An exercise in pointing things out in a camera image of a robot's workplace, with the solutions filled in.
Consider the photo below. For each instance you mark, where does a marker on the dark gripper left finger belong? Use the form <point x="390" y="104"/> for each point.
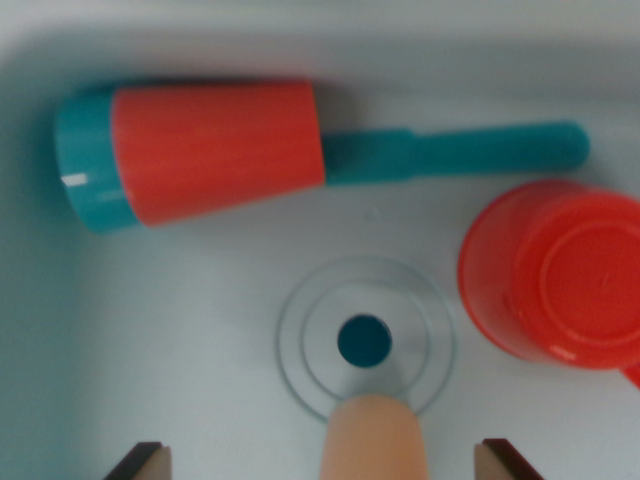
<point x="145" y="465"/>

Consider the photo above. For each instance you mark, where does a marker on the beige detergent bottle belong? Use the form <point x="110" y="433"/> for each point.
<point x="372" y="440"/>

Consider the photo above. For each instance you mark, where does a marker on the red toy cup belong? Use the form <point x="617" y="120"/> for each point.
<point x="565" y="280"/>

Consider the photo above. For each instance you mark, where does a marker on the red and teal cup brush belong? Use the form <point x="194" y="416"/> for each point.
<point x="215" y="150"/>

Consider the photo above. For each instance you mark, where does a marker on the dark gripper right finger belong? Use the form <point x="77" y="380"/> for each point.
<point x="500" y="462"/>

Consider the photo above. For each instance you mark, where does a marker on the light blue toy sink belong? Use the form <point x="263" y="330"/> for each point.
<point x="150" y="325"/>

